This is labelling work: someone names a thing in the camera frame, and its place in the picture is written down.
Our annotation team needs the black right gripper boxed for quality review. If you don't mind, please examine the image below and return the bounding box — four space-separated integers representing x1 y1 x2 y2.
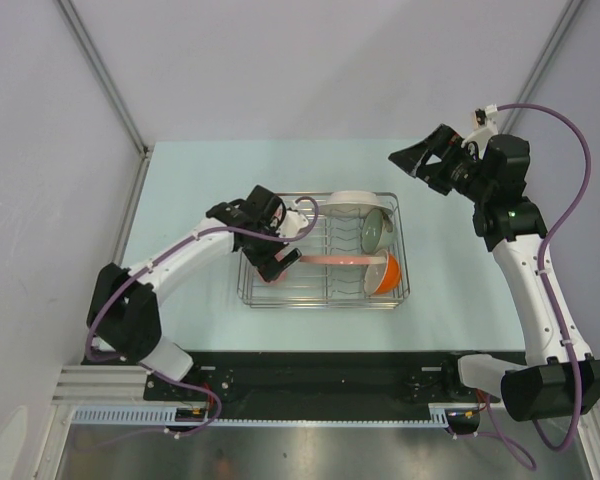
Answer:
390 124 493 203

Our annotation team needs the pink beige leaf plate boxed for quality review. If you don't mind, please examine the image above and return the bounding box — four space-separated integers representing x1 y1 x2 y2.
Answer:
300 254 389 266

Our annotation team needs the white fluted plate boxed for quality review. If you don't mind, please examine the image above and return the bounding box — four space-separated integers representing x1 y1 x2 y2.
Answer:
320 190 388 215

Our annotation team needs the green floral ceramic bowl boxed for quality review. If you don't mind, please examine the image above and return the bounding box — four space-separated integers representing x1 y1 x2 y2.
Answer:
361 209 397 254

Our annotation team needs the orange bowl white inside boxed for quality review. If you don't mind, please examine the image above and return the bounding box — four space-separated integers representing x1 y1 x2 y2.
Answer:
364 250 401 296

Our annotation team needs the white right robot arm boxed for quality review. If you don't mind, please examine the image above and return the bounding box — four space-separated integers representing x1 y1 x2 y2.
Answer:
389 125 600 422

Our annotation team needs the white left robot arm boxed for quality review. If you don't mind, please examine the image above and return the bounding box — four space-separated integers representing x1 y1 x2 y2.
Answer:
86 185 315 400

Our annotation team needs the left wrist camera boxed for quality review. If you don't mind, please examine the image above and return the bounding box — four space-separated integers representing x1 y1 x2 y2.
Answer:
277 203 310 239

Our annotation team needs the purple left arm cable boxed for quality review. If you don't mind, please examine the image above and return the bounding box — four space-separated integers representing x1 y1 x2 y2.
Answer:
84 195 321 364

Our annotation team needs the metal wire dish rack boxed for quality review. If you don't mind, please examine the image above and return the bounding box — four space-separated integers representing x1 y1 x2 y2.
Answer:
237 192 411 309

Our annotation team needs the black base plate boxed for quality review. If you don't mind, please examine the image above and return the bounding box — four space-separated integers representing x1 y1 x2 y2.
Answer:
143 351 479 423

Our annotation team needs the white slotted cable duct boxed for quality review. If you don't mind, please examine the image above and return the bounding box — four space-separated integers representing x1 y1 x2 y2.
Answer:
72 406 208 426

